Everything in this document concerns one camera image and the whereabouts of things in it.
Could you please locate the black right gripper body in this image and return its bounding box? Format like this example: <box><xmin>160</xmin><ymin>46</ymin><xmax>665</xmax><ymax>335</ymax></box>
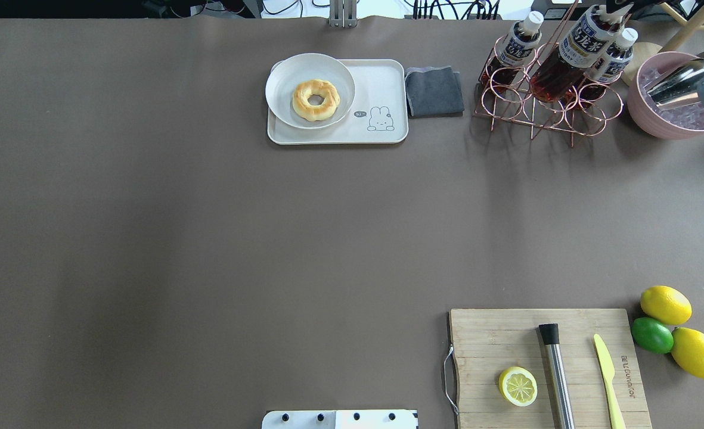
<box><xmin>605</xmin><ymin>0</ymin><xmax>667</xmax><ymax>15</ymax></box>

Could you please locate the tea bottle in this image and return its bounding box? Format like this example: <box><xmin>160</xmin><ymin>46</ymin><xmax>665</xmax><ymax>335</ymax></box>
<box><xmin>578</xmin><ymin>27</ymin><xmax>638</xmax><ymax>105</ymax></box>
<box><xmin>531</xmin><ymin>5</ymin><xmax>624</xmax><ymax>103</ymax></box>
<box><xmin>480</xmin><ymin>11</ymin><xmax>544</xmax><ymax>86</ymax></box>

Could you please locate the white serving tray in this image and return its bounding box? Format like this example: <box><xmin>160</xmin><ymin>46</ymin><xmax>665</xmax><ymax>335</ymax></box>
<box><xmin>266</xmin><ymin>59</ymin><xmax>409</xmax><ymax>145</ymax></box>

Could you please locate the wooden glass holder stand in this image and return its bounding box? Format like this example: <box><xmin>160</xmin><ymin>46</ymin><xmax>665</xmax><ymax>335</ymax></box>
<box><xmin>621</xmin><ymin>2</ymin><xmax>704</xmax><ymax>85</ymax></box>

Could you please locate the metal ice scoop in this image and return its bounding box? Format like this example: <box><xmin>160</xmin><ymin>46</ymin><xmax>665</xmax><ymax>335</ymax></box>
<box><xmin>647</xmin><ymin>58</ymin><xmax>704</xmax><ymax>110</ymax></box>

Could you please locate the pink bowl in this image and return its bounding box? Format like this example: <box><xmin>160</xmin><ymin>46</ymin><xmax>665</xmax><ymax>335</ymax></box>
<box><xmin>627</xmin><ymin>52</ymin><xmax>704</xmax><ymax>139</ymax></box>

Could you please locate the clear ice cubes pile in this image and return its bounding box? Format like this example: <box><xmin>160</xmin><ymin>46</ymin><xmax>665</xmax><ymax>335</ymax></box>
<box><xmin>638</xmin><ymin>67</ymin><xmax>704</xmax><ymax>130</ymax></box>

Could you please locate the grey folded cloth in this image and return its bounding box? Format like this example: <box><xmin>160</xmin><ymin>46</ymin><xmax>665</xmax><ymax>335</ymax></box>
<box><xmin>405</xmin><ymin>66</ymin><xmax>464</xmax><ymax>117</ymax></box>

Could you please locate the yellow lemon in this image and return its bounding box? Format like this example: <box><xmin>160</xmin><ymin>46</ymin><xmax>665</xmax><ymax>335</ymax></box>
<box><xmin>671</xmin><ymin>328</ymin><xmax>704</xmax><ymax>378</ymax></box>
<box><xmin>640</xmin><ymin>285</ymin><xmax>693</xmax><ymax>325</ymax></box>

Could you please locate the green lime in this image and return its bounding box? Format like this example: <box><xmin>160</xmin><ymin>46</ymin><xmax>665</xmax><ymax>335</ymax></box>
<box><xmin>631</xmin><ymin>316</ymin><xmax>674</xmax><ymax>354</ymax></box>

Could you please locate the steel muddler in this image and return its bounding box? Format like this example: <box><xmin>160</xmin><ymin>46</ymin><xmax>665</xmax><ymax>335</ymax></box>
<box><xmin>539</xmin><ymin>324</ymin><xmax>576</xmax><ymax>428</ymax></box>

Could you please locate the white plate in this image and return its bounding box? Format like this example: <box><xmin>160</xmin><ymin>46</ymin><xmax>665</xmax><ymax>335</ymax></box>
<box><xmin>265</xmin><ymin>52</ymin><xmax>355</xmax><ymax>129</ymax></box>

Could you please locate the bamboo cutting board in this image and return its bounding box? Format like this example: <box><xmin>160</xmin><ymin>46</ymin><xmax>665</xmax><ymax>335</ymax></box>
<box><xmin>449</xmin><ymin>309</ymin><xmax>652</xmax><ymax>428</ymax></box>

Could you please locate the lemon half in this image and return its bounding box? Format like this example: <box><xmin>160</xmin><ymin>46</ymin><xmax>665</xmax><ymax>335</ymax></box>
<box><xmin>497</xmin><ymin>366</ymin><xmax>538</xmax><ymax>407</ymax></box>

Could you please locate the yellow plastic knife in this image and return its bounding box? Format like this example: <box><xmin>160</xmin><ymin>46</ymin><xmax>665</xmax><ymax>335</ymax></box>
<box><xmin>593</xmin><ymin>334</ymin><xmax>627</xmax><ymax>429</ymax></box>

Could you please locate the copper wire bottle rack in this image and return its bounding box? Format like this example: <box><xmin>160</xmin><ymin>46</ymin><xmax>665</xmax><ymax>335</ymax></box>
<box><xmin>474</xmin><ymin>1</ymin><xmax>637</xmax><ymax>139</ymax></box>

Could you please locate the aluminium frame post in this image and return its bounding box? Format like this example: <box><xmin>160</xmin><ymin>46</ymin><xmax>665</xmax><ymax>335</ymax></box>
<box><xmin>328</xmin><ymin>0</ymin><xmax>358</xmax><ymax>28</ymax></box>

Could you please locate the ring donut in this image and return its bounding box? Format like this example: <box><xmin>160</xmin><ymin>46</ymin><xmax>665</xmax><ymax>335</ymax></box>
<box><xmin>291</xmin><ymin>79</ymin><xmax>341</xmax><ymax>122</ymax></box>

